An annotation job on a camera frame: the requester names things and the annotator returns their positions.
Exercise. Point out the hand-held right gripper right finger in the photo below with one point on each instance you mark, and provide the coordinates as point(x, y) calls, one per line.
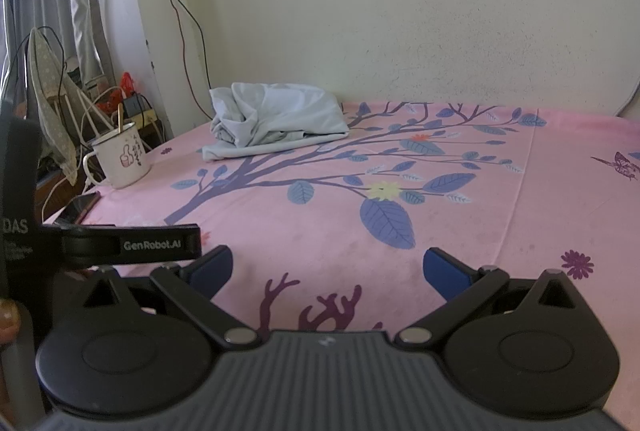
point(442, 273)

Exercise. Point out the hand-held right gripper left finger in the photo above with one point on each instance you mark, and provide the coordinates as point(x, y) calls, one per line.
point(212, 268)

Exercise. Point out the pale grey small garment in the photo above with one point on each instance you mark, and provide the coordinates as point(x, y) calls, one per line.
point(280, 116)

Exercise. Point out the person's left hand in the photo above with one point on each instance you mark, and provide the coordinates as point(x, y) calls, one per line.
point(7, 318)

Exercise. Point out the dark smartphone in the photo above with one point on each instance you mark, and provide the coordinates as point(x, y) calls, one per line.
point(77, 209)

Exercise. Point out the grey dotted ironing board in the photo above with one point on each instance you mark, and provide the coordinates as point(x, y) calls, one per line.
point(50, 101)

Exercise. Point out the pink floral bedsheet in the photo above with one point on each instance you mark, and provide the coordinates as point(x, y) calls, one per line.
point(350, 221)

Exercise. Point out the white enamel mug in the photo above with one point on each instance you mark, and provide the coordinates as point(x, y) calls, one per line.
point(122, 156)

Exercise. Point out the wooden stick in mug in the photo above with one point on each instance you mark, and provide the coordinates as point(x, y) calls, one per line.
point(120, 118)

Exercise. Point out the black power adapter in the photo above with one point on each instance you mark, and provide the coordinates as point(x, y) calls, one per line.
point(134, 105)

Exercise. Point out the red plastic bag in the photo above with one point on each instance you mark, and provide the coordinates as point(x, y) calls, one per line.
point(127, 85)

